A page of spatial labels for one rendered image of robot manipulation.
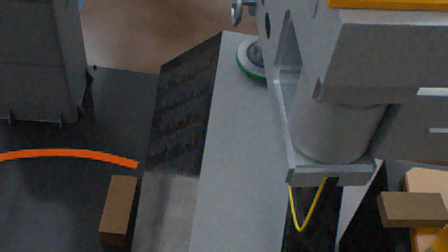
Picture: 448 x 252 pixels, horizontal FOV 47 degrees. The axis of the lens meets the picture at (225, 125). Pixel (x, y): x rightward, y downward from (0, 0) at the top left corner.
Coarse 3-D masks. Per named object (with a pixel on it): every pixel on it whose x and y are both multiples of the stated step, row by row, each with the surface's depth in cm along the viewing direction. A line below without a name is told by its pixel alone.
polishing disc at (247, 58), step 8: (248, 40) 193; (256, 40) 193; (240, 48) 190; (248, 48) 190; (240, 56) 187; (248, 56) 187; (248, 64) 185; (256, 64) 185; (256, 72) 182; (264, 72) 183
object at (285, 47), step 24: (264, 0) 141; (288, 0) 114; (264, 24) 141; (288, 24) 119; (264, 48) 141; (288, 48) 124; (288, 72) 129; (312, 72) 96; (288, 96) 126; (312, 96) 96; (336, 96) 95; (360, 96) 95; (384, 96) 96; (408, 96) 96; (288, 144) 118; (288, 168) 114; (312, 168) 114; (336, 168) 115; (360, 168) 115
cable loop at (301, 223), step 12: (324, 180) 115; (336, 180) 115; (300, 192) 147; (324, 192) 118; (300, 204) 144; (312, 204) 124; (324, 204) 121; (300, 216) 141; (312, 216) 127; (300, 228) 134; (312, 228) 130
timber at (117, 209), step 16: (112, 176) 242; (128, 176) 242; (112, 192) 236; (128, 192) 237; (112, 208) 231; (128, 208) 232; (112, 224) 226; (128, 224) 228; (112, 240) 229; (128, 240) 233
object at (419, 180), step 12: (420, 168) 179; (408, 180) 175; (420, 180) 176; (432, 180) 176; (444, 180) 177; (420, 192) 173; (432, 192) 173; (444, 192) 173; (420, 228) 164; (432, 228) 164; (444, 228) 164; (420, 240) 161; (432, 240) 161; (444, 240) 162
